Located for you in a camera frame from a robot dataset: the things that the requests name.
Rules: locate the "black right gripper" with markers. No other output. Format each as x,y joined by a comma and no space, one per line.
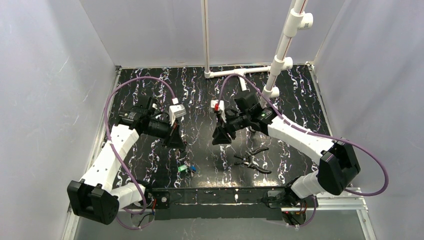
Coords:
224,126

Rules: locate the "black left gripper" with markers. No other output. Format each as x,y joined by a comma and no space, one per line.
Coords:
174,133

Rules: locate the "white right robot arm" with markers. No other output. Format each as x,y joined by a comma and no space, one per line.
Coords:
336,160

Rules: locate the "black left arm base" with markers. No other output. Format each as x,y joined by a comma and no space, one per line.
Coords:
155,202

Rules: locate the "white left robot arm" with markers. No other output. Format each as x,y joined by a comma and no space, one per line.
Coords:
93,196

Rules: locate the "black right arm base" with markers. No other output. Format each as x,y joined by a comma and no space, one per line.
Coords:
302,210

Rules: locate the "green key tag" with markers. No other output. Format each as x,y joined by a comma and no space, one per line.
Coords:
182,168

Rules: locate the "blue key tag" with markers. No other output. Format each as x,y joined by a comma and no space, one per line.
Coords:
192,169

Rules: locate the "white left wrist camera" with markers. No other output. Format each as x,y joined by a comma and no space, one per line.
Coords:
175,111

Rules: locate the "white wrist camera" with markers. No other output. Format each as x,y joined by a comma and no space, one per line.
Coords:
219,110
175,111

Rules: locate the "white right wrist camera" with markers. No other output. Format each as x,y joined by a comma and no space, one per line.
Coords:
219,110

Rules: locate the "aluminium front rail frame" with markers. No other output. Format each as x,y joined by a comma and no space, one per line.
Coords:
342,217

